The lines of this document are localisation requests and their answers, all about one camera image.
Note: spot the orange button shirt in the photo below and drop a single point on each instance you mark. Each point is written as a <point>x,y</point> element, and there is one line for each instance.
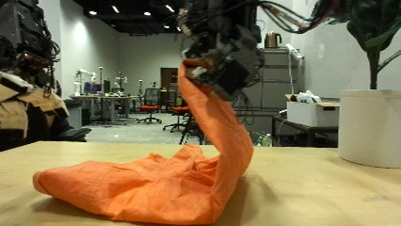
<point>166,188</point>

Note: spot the long background desk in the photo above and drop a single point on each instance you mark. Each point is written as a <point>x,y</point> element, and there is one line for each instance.
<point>104,98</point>

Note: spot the orange seat office chair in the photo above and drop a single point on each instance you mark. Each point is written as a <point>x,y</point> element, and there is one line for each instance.
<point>178,109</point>
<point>150,107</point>

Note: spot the brown door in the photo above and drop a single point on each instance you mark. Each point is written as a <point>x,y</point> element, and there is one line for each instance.
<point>166,78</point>

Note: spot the green plastic bottle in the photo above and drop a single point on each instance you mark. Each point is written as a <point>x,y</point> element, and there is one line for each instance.
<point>266,140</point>

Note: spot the grey metal cabinet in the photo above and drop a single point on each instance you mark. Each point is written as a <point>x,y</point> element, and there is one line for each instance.
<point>275,91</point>

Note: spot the copper kettle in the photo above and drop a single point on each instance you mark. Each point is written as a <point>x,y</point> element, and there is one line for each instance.
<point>271,40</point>

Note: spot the dark side table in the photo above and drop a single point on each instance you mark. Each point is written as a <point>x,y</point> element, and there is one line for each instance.
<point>299,125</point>

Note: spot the white power strip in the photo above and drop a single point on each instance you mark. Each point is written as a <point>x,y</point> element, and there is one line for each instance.
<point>294,51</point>

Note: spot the white storage box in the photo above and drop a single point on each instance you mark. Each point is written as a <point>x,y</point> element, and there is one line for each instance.
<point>309,114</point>

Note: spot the white cylindrical plant pot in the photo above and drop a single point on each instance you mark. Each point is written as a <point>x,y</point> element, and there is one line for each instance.
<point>371,132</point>

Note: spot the green leafy plant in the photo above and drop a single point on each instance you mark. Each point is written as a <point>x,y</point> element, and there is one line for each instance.
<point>373,62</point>

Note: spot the black camera tripod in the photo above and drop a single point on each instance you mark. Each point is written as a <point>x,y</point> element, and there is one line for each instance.
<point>186,132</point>

